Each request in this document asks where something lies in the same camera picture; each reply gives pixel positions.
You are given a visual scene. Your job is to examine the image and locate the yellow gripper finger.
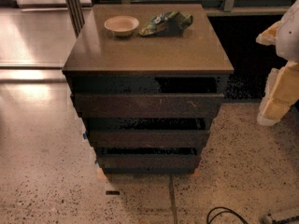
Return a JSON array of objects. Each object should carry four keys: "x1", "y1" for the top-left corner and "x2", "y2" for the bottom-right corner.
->
[
  {"x1": 257, "y1": 62, "x2": 299, "y2": 126},
  {"x1": 256, "y1": 21, "x2": 280, "y2": 46}
]

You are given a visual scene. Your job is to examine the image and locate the dark brown drawer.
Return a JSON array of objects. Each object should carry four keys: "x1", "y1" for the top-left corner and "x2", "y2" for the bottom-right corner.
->
[
  {"x1": 71, "y1": 93, "x2": 223, "y2": 119},
  {"x1": 97, "y1": 155, "x2": 200, "y2": 172},
  {"x1": 87, "y1": 130, "x2": 209, "y2": 147}
]

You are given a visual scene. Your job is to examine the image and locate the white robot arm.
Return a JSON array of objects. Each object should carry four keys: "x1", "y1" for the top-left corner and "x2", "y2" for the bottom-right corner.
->
[{"x1": 256, "y1": 0, "x2": 299, "y2": 126}]

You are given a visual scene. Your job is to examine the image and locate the dark brown drawer cabinet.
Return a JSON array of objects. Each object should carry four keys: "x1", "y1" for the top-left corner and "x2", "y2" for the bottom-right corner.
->
[{"x1": 63, "y1": 5, "x2": 234, "y2": 173}]

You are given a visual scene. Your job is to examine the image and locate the green chip bag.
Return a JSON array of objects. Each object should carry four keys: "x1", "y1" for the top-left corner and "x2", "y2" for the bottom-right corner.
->
[{"x1": 139, "y1": 10, "x2": 193, "y2": 37}]

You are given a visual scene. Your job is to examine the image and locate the white power strip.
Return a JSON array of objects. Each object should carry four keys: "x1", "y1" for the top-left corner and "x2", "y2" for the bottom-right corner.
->
[{"x1": 261, "y1": 206, "x2": 299, "y2": 224}]

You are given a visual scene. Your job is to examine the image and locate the white ceramic bowl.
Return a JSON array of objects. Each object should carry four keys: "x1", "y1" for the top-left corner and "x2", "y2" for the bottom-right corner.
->
[{"x1": 104, "y1": 16, "x2": 139, "y2": 37}]

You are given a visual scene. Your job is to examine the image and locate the black cable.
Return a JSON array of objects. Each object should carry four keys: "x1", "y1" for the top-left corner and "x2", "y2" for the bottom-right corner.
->
[{"x1": 206, "y1": 206, "x2": 249, "y2": 224}]

